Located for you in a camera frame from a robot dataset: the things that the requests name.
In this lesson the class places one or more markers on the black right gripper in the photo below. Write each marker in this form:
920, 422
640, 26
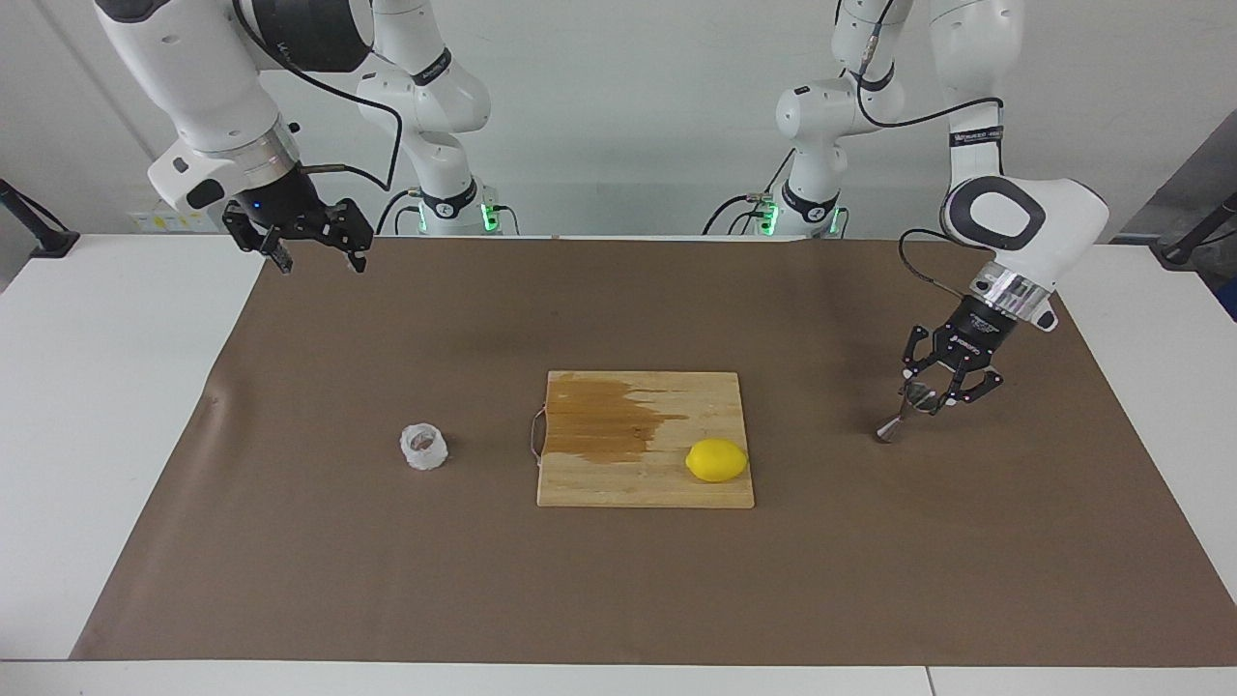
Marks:
285, 203

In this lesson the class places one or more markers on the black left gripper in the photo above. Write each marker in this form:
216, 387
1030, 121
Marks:
974, 336

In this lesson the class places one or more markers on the steel double jigger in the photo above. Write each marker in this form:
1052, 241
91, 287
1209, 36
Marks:
887, 430

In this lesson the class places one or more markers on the small clear plastic cup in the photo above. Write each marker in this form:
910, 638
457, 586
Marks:
423, 448

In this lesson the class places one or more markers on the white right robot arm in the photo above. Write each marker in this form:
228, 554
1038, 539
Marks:
193, 77

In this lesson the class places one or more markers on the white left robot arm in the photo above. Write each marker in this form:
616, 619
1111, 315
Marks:
1073, 222

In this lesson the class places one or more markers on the yellow lemon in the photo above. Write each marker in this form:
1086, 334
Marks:
717, 460

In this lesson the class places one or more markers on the black table clamp stand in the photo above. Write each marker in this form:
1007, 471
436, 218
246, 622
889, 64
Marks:
1174, 256
53, 242

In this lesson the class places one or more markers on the blue object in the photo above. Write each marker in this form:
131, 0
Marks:
1231, 300

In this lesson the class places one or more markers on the wooden cutting board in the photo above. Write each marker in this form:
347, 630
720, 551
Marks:
676, 488

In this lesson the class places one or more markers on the brown paper table mat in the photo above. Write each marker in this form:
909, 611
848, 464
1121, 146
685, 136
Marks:
338, 580

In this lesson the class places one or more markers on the white wall outlet box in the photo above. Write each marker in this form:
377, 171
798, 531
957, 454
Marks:
155, 222

